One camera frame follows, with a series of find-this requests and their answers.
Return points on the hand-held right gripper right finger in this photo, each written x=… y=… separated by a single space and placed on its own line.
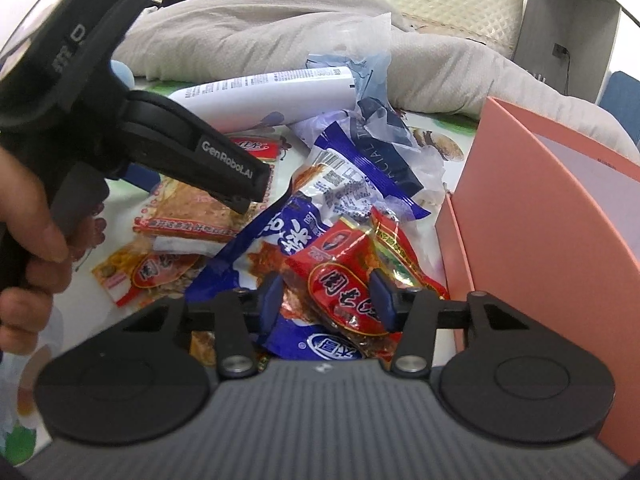
x=382 y=300

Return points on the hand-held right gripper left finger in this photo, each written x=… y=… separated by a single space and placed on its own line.
x=272 y=305

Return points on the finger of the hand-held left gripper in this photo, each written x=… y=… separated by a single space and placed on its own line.
x=236 y=204

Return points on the orange snack packet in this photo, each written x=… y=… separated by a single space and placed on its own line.
x=190 y=210

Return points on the red foil snack packet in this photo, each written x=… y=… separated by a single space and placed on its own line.
x=340 y=270

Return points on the pink cardboard box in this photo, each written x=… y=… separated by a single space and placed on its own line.
x=550 y=260

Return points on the person's left hand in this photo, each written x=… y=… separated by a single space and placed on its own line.
x=40 y=220

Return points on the white and blue plush penguin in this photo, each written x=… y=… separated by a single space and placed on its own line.
x=122 y=72

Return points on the blue and white snack packet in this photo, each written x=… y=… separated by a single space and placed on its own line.
x=280 y=240

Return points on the white tube bottle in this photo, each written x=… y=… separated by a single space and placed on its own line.
x=260 y=95

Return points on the small yellow red snack packet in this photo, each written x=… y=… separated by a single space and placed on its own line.
x=145 y=270

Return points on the blue and white tissue packet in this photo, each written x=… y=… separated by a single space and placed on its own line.
x=380 y=160

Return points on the grey duvet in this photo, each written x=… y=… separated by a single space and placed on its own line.
x=250 y=35

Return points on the fruit print bed sheet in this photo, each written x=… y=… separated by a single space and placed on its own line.
x=90 y=310

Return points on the clear plastic bag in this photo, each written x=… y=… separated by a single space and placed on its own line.
x=370 y=60

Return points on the black cabinet socket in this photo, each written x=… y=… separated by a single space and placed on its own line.
x=558 y=51

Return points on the blue chair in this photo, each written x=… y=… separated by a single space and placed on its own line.
x=622 y=100

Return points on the grey cabinet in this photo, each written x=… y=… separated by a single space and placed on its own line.
x=565 y=5

